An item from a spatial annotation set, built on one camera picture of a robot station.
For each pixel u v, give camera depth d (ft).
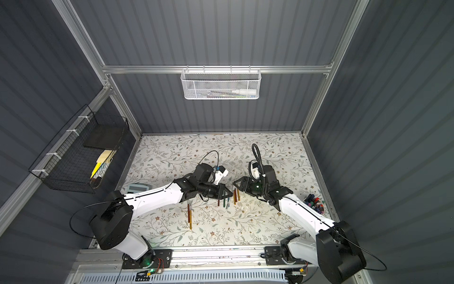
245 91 2.85
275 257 2.40
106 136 2.65
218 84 4.06
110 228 1.43
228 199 2.49
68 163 2.27
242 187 2.42
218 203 2.92
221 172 2.52
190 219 2.77
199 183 2.19
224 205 2.92
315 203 2.40
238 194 3.00
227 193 2.58
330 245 1.34
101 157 2.44
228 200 2.92
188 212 2.84
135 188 3.02
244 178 2.46
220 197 2.32
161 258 2.40
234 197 2.99
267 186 2.11
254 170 2.53
